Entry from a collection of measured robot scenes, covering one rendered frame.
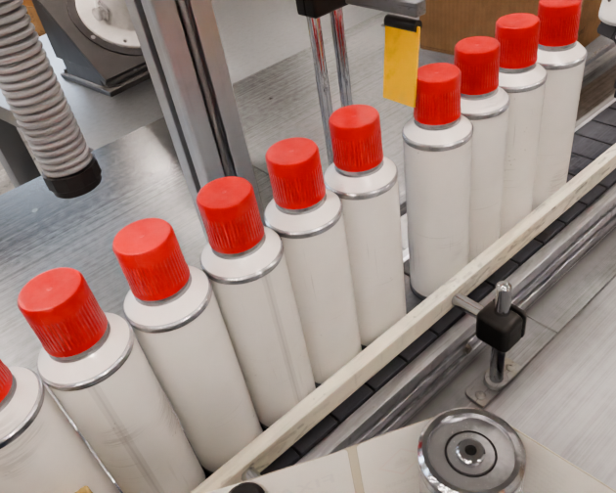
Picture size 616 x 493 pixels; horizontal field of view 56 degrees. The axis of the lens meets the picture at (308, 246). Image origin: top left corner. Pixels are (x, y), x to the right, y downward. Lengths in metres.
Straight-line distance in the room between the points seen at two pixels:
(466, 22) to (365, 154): 0.66
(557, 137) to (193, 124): 0.32
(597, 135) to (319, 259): 0.47
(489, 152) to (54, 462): 0.37
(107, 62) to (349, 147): 0.88
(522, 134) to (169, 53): 0.29
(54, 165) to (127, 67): 0.84
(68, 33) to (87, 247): 0.56
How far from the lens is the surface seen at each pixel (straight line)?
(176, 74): 0.45
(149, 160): 0.94
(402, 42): 0.42
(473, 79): 0.47
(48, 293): 0.31
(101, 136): 1.07
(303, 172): 0.35
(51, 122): 0.37
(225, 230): 0.33
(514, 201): 0.57
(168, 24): 0.44
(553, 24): 0.54
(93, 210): 0.87
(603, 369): 0.50
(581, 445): 0.46
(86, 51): 1.23
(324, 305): 0.41
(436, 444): 0.23
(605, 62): 0.75
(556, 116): 0.57
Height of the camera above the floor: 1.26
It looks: 39 degrees down
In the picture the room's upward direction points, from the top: 11 degrees counter-clockwise
